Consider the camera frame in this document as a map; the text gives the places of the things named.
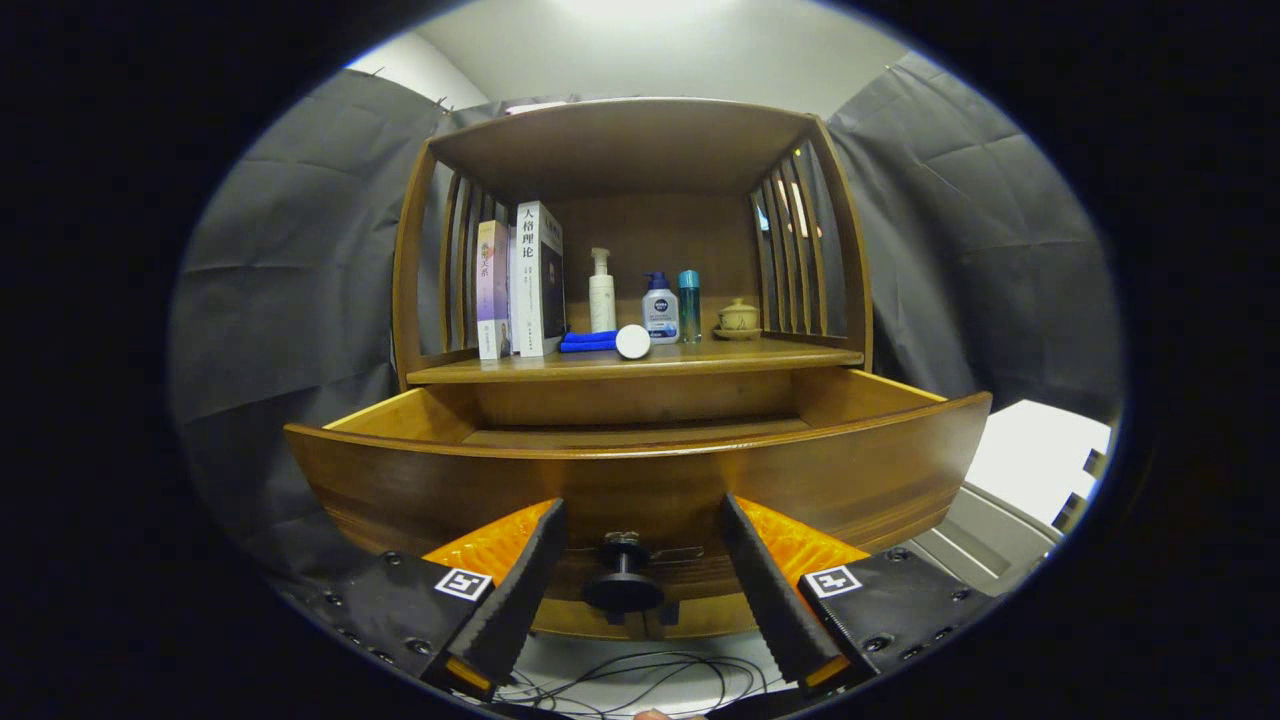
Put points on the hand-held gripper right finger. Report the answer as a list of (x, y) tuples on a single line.
[(770, 590)]

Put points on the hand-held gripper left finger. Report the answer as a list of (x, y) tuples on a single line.
[(520, 590)]

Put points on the wooden drawer with black knob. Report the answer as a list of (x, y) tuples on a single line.
[(700, 480)]

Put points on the white green tube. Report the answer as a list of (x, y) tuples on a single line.
[(633, 342)]

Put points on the wooden countertop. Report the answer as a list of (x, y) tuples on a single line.
[(750, 357)]

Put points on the wooden cabinet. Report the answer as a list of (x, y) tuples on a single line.
[(620, 150)]

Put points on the blue folded cloth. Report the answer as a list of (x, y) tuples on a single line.
[(588, 342)]

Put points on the beige saucer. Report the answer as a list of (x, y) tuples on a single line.
[(738, 334)]

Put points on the beige lidded teacup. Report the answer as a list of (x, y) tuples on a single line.
[(738, 316)]

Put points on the white board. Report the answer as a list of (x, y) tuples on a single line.
[(1030, 460)]

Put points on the teal glass bottle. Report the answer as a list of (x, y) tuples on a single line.
[(689, 310)]

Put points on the white bottle with blue cap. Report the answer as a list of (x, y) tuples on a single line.
[(661, 315)]

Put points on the pink purple book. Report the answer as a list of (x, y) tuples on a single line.
[(493, 290)]

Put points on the white pump bottle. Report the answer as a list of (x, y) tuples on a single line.
[(602, 300)]

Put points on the white book with dark cover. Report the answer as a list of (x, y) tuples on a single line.
[(528, 280)]

